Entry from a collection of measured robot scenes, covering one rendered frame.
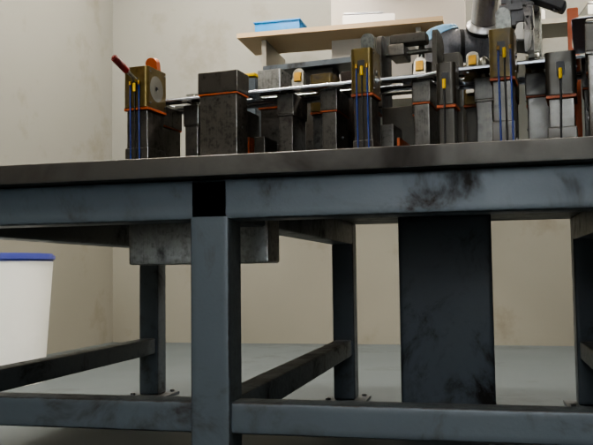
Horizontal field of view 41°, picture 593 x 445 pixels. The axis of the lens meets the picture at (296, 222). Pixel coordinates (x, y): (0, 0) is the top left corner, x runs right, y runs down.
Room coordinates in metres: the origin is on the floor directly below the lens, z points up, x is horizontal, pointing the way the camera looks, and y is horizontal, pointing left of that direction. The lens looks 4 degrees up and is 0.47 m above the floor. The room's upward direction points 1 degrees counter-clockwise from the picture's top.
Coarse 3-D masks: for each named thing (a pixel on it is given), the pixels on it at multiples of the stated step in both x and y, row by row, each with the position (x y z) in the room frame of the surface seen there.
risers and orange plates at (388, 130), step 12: (252, 120) 2.33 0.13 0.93; (252, 132) 2.33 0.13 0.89; (384, 132) 2.12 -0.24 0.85; (396, 132) 2.15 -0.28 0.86; (252, 144) 2.29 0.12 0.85; (264, 144) 2.25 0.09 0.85; (276, 144) 2.34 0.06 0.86; (384, 144) 2.12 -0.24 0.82; (396, 144) 2.15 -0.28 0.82; (408, 144) 2.21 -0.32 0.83
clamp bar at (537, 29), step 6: (534, 12) 2.17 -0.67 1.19; (540, 12) 2.19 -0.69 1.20; (540, 18) 2.19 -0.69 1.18; (540, 24) 2.18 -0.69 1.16; (534, 30) 2.20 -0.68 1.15; (540, 30) 2.18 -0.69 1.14; (534, 36) 2.19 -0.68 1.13; (540, 36) 2.18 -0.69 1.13; (540, 42) 2.18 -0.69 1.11; (540, 48) 2.17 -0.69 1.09; (540, 54) 2.17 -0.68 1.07
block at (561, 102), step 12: (552, 60) 1.81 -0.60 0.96; (564, 60) 1.80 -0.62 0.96; (552, 72) 1.81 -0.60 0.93; (564, 72) 1.80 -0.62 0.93; (552, 84) 1.81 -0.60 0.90; (564, 84) 1.80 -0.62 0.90; (576, 84) 1.83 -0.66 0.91; (552, 96) 1.82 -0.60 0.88; (564, 96) 1.81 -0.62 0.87; (576, 96) 1.80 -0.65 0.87; (552, 108) 1.82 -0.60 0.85; (564, 108) 1.81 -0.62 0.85; (552, 120) 1.82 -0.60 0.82; (564, 120) 1.81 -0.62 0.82; (552, 132) 1.82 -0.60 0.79; (564, 132) 1.81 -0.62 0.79; (576, 132) 1.80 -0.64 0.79
